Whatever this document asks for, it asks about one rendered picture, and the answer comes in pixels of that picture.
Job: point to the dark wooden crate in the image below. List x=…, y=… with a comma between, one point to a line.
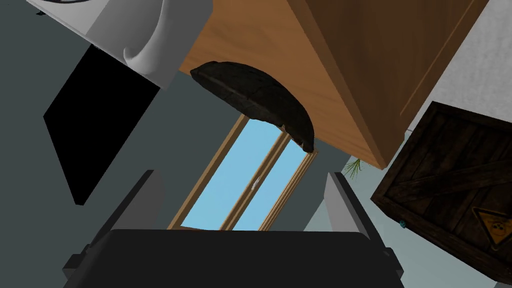
x=452, y=188

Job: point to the brown wooden table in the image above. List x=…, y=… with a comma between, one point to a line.
x=344, y=68

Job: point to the wooden framed window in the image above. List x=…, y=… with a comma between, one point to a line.
x=244, y=180

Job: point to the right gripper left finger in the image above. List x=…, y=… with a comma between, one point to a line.
x=136, y=208

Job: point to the white appliance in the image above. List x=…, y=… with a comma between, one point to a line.
x=132, y=32

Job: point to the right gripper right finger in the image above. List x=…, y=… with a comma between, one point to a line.
x=347, y=204

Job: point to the dark round bread loaf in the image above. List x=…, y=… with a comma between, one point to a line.
x=256, y=96

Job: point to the black flat screen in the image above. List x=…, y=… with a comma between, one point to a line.
x=96, y=128

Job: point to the green plant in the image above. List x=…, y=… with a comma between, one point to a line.
x=353, y=168

